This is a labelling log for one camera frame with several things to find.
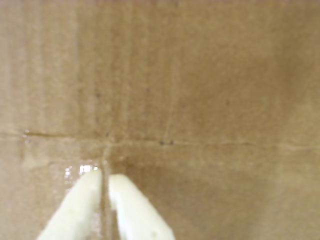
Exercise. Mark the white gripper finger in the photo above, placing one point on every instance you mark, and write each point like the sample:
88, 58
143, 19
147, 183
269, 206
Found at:
72, 210
140, 210

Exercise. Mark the clear packing tape strip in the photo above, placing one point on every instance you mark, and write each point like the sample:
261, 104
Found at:
50, 160

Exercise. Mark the large brown cardboard sheet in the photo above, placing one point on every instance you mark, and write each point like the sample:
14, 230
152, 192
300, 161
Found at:
190, 75

